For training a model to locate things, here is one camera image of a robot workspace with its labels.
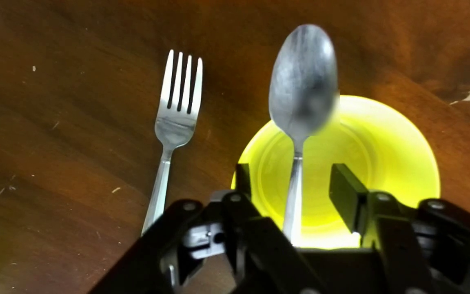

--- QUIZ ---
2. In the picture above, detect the yellow plastic bowl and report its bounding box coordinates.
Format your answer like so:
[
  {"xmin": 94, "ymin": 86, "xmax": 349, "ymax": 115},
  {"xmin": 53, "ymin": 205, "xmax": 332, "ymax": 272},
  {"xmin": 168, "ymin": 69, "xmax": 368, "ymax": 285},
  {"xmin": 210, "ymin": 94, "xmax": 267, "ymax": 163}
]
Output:
[{"xmin": 228, "ymin": 92, "xmax": 442, "ymax": 251}]

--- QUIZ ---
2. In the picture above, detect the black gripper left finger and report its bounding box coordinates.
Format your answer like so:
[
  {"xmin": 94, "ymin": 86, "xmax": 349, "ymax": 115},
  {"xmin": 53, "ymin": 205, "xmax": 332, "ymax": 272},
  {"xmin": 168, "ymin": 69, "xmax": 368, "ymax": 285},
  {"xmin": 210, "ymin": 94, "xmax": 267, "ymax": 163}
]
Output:
[{"xmin": 88, "ymin": 161, "xmax": 324, "ymax": 294}]

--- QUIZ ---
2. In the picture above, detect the silver metal spoon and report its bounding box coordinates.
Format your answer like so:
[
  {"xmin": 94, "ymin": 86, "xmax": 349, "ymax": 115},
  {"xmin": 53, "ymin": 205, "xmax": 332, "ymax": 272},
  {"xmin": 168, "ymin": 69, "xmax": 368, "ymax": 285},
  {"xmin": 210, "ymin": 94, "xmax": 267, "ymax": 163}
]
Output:
[{"xmin": 267, "ymin": 22, "xmax": 339, "ymax": 246}]

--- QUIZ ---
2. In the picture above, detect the silver metal fork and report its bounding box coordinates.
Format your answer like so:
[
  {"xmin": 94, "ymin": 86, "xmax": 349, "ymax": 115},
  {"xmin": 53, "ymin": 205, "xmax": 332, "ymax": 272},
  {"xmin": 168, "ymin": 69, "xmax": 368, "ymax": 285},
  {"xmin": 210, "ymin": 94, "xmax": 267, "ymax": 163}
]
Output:
[{"xmin": 138, "ymin": 47, "xmax": 205, "ymax": 236}]

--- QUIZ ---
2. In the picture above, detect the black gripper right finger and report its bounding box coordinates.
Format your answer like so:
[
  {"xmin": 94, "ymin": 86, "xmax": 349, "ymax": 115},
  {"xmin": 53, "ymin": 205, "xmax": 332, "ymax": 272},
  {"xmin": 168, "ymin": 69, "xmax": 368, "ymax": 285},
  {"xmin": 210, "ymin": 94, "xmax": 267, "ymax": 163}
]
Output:
[{"xmin": 328, "ymin": 161, "xmax": 470, "ymax": 294}]

